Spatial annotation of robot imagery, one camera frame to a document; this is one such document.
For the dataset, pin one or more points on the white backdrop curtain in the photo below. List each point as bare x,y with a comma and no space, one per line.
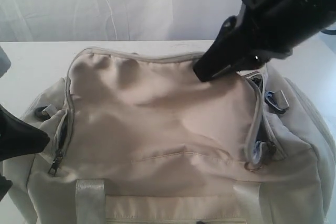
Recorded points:
112,20

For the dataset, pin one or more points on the beige duffel bag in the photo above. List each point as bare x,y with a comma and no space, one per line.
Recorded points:
142,140

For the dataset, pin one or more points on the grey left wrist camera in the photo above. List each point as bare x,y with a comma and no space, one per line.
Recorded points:
5,62

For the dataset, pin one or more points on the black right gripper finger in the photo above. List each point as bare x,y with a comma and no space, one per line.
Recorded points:
226,55

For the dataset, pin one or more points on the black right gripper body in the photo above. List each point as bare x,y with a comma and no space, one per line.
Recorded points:
272,28

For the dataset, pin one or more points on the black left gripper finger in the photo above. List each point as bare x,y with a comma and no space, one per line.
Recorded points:
19,138
5,185

